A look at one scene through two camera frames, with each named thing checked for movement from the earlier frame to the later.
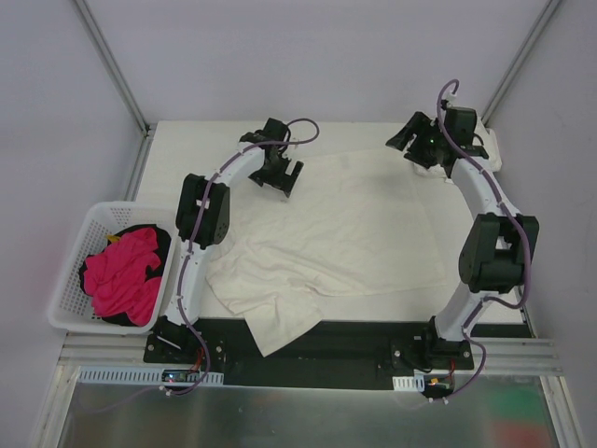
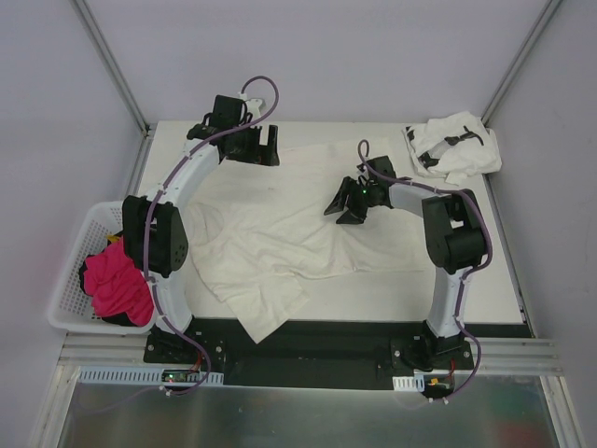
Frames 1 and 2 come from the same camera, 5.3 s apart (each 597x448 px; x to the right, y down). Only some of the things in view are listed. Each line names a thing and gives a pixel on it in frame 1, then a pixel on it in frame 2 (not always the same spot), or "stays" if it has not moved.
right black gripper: [415, 140] → [357, 199]
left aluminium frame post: [112, 66] stays
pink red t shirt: [118, 280] stays
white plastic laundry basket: [71, 307] stays
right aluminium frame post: [522, 54] stays
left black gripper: [278, 173] → [252, 143]
